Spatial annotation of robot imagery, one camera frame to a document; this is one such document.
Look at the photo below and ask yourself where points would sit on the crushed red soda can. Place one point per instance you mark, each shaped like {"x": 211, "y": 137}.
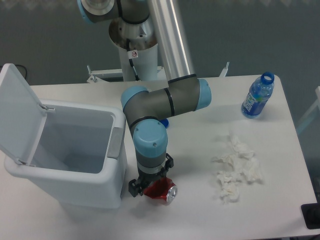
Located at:
{"x": 162, "y": 189}

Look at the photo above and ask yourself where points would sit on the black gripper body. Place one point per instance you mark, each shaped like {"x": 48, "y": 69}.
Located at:
{"x": 147, "y": 179}

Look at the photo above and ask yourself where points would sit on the white plastic trash bin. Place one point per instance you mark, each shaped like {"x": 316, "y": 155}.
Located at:
{"x": 74, "y": 152}

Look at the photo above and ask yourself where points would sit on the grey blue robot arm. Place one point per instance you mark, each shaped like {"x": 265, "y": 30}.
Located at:
{"x": 137, "y": 26}

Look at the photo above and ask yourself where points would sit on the blue bottle cap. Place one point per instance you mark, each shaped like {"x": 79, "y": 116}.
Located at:
{"x": 165, "y": 122}

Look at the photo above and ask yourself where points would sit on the blue plastic drink bottle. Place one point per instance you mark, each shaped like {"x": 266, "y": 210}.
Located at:
{"x": 259, "y": 93}

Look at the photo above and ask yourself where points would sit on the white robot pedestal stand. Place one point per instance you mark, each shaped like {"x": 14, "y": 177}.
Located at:
{"x": 114, "y": 75}

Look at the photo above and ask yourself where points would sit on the white furniture at right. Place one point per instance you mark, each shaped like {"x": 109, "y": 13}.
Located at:
{"x": 310, "y": 114}

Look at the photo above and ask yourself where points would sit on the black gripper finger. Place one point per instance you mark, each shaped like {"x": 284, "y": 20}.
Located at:
{"x": 137, "y": 186}
{"x": 169, "y": 163}

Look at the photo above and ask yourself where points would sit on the crumpled white tissue paper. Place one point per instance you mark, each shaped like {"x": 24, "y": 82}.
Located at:
{"x": 243, "y": 167}

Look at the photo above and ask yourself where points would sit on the black device at edge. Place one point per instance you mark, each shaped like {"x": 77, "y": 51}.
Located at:
{"x": 311, "y": 215}

